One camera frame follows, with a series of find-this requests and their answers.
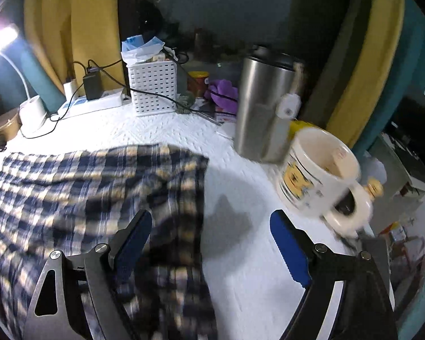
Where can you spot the orange jar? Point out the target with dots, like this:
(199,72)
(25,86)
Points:
(197,85)

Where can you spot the white desk lamp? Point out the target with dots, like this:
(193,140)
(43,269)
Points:
(33,113)

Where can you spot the green knitted item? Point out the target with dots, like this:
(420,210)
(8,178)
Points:
(186,102)

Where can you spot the yellow container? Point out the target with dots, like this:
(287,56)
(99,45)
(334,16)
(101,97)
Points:
(301,127)

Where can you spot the white charger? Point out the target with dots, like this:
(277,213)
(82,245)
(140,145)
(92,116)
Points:
(71,90)

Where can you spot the blue yellow plaid shirt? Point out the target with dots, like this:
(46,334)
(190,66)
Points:
(74,191)

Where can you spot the teal curtain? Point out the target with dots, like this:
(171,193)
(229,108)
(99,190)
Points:
(403,71)
(39,74)

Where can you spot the white paper booklet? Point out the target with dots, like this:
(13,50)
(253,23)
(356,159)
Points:
(216,113)

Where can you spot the purple cloth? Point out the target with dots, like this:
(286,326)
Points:
(223,90)

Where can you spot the small tan figurine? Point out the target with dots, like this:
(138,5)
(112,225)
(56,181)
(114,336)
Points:
(372,188)

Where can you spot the stainless steel tumbler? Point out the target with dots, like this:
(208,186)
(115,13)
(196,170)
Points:
(258,113)

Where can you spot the white power strip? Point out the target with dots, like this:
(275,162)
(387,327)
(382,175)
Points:
(92,104)

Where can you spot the black charger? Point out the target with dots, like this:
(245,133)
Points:
(92,86)

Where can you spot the brown round box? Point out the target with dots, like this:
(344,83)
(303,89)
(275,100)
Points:
(3,127)

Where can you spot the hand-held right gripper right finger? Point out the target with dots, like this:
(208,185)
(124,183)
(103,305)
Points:
(290,251)

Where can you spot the white round plastic tag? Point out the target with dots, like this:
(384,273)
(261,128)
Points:
(287,106)

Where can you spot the white printed mug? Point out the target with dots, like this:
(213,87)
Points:
(304,184)

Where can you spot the yellow curtain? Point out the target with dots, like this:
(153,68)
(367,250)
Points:
(74,14)
(368,60)

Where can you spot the white plastic basket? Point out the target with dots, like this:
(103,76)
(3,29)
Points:
(152,88)

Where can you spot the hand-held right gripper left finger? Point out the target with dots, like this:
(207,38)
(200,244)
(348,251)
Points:
(132,242)

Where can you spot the blue plastic bag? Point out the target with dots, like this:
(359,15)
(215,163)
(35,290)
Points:
(141,46)

